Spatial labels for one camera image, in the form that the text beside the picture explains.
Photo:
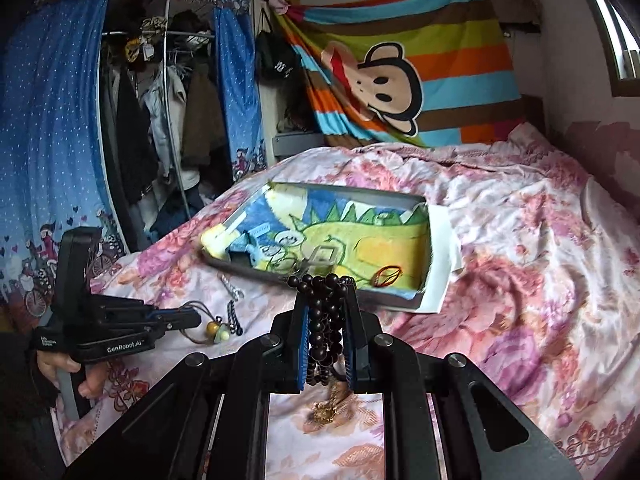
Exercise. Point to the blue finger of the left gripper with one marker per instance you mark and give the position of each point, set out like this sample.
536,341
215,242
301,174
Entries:
172,323
179,314

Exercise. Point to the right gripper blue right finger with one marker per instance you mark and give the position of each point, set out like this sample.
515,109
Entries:
356,351

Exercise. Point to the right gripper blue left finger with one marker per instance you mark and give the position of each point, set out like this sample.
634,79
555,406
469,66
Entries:
300,335

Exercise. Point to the person's left hand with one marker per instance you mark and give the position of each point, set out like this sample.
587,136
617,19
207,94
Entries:
50,363

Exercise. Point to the black beaded hair clip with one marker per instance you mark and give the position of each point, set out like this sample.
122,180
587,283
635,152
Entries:
235,326

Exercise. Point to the blue watch in tray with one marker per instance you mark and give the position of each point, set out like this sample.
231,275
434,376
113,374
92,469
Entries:
248,243

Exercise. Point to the grey tray with dinosaur drawing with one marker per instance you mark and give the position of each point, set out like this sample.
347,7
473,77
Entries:
400,250

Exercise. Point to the blue polka dot curtain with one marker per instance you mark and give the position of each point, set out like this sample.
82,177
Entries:
53,176

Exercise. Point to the hanging clothes in wardrobe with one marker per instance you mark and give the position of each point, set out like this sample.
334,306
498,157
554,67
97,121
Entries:
166,149

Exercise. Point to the pink floral bed quilt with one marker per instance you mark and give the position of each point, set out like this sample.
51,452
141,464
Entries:
546,305

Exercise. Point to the grey shelf beside bed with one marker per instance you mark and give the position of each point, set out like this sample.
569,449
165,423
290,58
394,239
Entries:
287,144

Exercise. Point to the striped monkey blanket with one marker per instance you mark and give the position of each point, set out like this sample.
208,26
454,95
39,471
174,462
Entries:
424,72

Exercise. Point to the window with dark frame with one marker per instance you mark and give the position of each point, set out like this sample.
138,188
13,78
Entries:
617,22

